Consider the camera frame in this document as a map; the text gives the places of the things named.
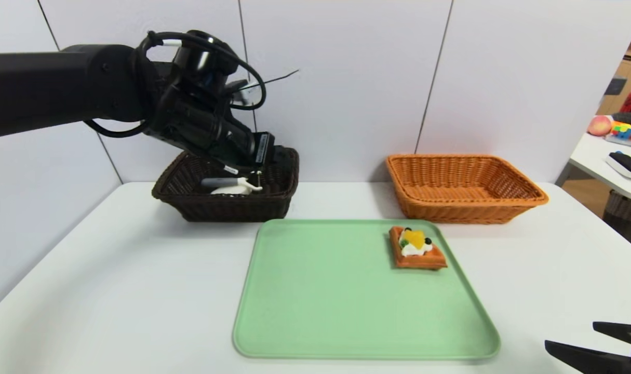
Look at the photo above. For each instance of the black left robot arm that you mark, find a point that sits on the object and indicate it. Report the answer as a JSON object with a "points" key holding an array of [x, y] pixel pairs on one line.
{"points": [[45, 88]]}

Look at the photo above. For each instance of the black zip tie tail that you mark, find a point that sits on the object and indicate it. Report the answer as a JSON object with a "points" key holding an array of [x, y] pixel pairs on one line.
{"points": [[279, 78]]}

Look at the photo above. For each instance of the toy peach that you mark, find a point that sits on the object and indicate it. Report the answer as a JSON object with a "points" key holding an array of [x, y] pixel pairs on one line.
{"points": [[600, 125]]}

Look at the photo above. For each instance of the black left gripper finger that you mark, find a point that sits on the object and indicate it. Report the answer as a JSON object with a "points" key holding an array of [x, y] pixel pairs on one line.
{"points": [[284, 157]]}

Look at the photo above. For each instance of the orange wicker basket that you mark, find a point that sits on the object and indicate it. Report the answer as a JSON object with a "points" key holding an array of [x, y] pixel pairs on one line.
{"points": [[466, 197]]}

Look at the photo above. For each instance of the dark brown wicker basket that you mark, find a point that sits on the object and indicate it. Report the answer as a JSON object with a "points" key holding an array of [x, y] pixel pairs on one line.
{"points": [[216, 208]]}

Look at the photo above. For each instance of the white side table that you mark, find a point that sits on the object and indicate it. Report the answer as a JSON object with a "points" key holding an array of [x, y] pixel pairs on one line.
{"points": [[590, 156]]}

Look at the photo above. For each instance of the grey flat tray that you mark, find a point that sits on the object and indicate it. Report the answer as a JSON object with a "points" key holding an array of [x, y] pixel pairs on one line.
{"points": [[619, 142]]}

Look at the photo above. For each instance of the grey woven bin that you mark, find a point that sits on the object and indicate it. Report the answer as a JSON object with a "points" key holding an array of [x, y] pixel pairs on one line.
{"points": [[627, 218]]}

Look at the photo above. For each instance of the white soap bar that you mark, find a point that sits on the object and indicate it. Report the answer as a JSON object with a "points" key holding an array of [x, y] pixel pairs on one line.
{"points": [[232, 191]]}

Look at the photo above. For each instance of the light green plastic tray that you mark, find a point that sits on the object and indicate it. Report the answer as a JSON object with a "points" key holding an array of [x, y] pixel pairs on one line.
{"points": [[346, 311]]}

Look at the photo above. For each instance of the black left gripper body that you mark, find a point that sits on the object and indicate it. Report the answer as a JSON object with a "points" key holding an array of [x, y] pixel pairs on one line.
{"points": [[264, 149]]}

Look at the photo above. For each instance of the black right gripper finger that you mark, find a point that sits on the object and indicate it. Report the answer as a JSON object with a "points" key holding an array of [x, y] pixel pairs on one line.
{"points": [[590, 361], [627, 332]]}

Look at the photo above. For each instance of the toy waffle cake with fruit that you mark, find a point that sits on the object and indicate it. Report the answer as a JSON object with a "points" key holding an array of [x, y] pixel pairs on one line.
{"points": [[416, 254]]}

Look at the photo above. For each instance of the colourful toy cube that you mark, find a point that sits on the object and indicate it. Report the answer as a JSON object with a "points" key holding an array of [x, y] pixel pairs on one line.
{"points": [[622, 130]]}

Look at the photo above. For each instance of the dark grey small box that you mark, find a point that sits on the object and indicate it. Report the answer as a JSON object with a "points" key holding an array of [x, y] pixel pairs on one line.
{"points": [[615, 85]]}

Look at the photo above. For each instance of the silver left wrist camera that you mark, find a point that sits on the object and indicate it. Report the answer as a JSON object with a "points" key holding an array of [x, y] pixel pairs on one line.
{"points": [[245, 93]]}

